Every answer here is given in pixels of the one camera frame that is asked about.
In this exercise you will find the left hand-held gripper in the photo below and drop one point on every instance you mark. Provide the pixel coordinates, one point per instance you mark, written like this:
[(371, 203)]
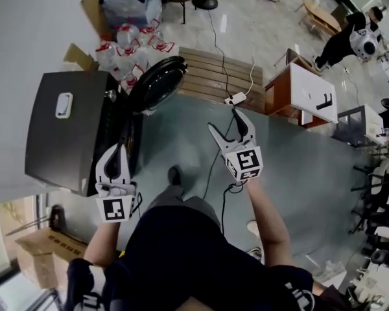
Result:
[(115, 207)]

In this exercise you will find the black hand trolley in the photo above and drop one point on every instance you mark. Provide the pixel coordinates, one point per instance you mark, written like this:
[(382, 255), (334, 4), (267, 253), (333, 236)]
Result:
[(56, 217)]

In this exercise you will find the brown wooden slatted platform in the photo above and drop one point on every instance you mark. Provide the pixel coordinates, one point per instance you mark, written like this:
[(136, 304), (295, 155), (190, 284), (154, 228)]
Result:
[(207, 76)]

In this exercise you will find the white desk with black frame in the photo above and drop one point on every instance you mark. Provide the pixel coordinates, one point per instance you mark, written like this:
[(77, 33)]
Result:
[(366, 115)]

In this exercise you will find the clear plastic storage bag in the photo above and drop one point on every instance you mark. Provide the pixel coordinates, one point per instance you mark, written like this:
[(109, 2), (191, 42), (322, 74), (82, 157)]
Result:
[(133, 2)]

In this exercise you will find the person's left black shoe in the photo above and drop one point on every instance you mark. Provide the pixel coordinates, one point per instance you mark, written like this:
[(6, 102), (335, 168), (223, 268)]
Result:
[(174, 175)]

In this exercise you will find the person's grey trousers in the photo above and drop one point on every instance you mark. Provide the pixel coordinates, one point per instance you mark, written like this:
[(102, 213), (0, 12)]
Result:
[(188, 202)]

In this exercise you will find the dark grey washing machine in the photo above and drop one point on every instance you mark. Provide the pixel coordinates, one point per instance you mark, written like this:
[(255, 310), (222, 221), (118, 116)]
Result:
[(68, 141)]

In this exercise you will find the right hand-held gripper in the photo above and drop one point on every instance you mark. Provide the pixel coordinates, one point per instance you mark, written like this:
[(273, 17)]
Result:
[(244, 164)]

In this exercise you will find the person's right forearm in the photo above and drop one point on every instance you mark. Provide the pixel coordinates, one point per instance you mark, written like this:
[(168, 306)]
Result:
[(269, 228)]

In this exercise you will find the person's navy shirt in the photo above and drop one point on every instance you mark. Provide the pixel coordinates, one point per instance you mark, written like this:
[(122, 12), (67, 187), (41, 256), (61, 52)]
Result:
[(181, 254)]

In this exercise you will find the plain open cardboard box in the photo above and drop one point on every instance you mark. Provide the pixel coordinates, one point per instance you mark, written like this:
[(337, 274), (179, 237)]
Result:
[(94, 11)]

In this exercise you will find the white pad on machine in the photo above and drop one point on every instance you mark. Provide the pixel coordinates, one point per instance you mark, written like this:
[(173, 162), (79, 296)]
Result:
[(64, 105)]

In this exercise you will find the printed cardboard box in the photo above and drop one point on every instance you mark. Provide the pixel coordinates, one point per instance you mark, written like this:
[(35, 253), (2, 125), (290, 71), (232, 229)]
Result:
[(42, 258)]

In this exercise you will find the round black machine door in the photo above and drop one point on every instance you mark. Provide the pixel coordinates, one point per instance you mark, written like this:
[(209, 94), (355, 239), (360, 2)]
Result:
[(155, 86)]

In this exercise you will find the round light wooden table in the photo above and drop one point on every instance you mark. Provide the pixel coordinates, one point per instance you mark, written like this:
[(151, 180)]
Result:
[(321, 16)]

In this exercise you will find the flat cardboard piece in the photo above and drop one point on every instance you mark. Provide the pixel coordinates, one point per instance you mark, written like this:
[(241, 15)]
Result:
[(79, 58)]

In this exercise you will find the person's left forearm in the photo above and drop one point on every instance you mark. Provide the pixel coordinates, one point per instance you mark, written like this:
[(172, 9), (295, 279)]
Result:
[(100, 245)]

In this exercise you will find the pile of white plastic bags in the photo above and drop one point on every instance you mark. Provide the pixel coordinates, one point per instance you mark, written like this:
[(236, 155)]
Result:
[(129, 50)]

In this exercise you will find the white power strip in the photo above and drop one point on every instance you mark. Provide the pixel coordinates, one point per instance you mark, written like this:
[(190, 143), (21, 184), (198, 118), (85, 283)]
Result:
[(236, 98)]

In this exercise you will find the brown wooden chair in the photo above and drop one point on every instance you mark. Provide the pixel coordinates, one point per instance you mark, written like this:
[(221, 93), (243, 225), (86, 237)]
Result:
[(295, 57)]

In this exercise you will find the white backpack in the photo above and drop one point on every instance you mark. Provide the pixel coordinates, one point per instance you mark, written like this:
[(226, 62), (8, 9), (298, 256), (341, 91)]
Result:
[(363, 42)]

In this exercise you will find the white brown cabinet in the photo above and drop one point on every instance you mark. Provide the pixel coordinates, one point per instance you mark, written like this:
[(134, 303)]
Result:
[(308, 89)]

